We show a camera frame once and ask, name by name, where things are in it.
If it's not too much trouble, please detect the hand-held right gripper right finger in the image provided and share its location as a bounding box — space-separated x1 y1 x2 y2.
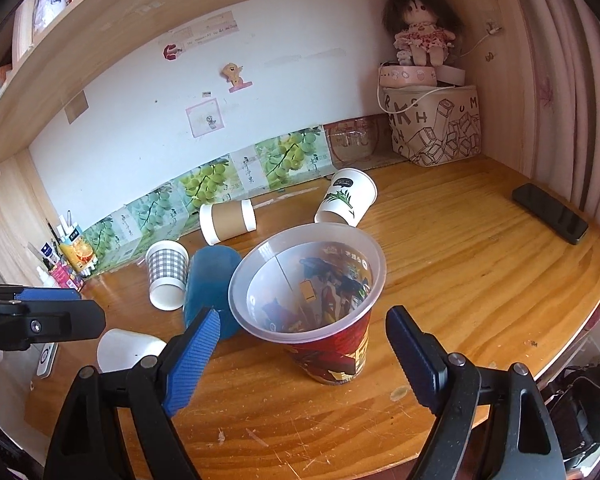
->
385 305 566 480

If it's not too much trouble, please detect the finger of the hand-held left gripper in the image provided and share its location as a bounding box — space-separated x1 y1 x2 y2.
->
0 283 106 352

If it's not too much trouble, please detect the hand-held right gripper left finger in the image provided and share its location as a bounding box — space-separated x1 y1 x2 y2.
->
42 307 222 480

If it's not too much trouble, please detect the red printed plastic cup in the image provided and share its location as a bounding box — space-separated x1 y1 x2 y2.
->
228 223 388 386

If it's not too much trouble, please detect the plain white paper cup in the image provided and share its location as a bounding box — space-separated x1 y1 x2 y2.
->
97 328 167 374

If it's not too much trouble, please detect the blue plastic cup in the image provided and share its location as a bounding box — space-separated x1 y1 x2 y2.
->
182 245 244 341

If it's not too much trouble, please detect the grey checkered paper cup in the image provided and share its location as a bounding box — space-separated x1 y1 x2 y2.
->
145 240 190 310

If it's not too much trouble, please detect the brown sleeve paper cup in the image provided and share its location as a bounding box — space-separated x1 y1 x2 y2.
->
199 199 257 244

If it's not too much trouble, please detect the white plant print paper cup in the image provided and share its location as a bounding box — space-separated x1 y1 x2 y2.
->
314 167 378 227

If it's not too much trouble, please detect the pink packet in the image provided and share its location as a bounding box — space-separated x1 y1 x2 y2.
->
50 262 86 291

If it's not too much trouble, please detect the white remote control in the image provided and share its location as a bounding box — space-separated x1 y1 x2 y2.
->
32 342 59 379

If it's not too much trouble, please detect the green grape print carton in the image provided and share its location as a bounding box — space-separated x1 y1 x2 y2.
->
252 127 333 193
125 182 191 241
82 208 143 273
177 155 258 206

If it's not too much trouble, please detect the beige tape patch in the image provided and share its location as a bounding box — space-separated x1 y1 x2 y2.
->
64 90 90 123

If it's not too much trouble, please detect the black bag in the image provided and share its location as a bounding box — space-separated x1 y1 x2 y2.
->
540 360 600 466

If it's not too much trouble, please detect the black smartphone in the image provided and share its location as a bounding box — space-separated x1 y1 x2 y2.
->
511 183 590 246

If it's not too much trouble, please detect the clear glass jar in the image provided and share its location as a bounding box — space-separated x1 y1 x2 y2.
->
327 116 381 161

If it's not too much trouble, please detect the printed fabric storage box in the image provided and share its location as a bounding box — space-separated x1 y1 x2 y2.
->
382 85 482 167

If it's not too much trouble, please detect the white paper note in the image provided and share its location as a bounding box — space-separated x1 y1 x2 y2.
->
180 20 241 46

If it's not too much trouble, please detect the pink power strip box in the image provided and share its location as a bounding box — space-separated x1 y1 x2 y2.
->
378 62 438 89

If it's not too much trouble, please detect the small white box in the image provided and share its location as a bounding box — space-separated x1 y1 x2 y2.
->
435 64 467 89

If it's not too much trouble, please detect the pink curtain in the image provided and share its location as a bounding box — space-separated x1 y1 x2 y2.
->
510 0 600 281

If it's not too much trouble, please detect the brown hair rag doll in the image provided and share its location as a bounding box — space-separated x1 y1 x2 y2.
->
384 0 463 68

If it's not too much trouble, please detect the pink square wall sticker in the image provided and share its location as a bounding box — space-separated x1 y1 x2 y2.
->
186 100 226 138

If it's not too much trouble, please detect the yellow duck wall sticker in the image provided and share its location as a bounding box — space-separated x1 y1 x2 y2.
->
222 62 253 93

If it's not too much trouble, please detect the white power cable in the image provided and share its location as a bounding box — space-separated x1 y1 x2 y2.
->
376 76 456 116

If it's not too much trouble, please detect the white charger cable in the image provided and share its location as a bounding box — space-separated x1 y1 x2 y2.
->
460 20 503 58

